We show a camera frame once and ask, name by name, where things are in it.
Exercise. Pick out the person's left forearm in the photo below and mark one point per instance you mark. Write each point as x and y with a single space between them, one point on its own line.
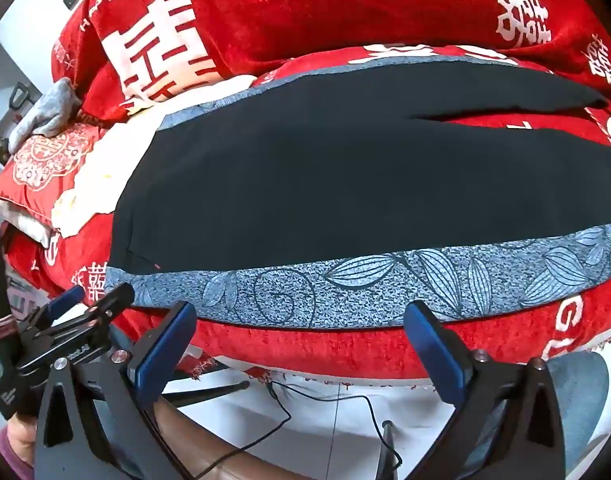
20 435

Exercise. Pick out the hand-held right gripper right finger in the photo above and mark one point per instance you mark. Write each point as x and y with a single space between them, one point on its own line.
435 355

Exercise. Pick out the red pillow with round print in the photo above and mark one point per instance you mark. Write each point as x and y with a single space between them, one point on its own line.
40 160

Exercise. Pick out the cream cloth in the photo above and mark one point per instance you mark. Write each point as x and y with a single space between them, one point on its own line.
100 170

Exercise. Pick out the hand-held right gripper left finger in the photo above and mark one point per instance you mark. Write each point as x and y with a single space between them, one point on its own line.
160 355

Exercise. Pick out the red printed quilt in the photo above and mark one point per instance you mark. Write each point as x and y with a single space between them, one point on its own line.
310 5

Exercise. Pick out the black and grey leaf-print trousers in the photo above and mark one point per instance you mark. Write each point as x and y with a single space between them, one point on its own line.
385 280

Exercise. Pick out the black tripod leg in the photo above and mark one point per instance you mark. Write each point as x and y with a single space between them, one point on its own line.
388 450
210 392

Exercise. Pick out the red printed bed blanket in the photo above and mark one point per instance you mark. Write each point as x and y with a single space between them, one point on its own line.
335 350

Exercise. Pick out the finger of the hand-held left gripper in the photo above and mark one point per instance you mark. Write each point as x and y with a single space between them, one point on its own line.
67 301
110 302

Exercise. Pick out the grey cloth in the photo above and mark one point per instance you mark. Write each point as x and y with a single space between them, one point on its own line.
50 105

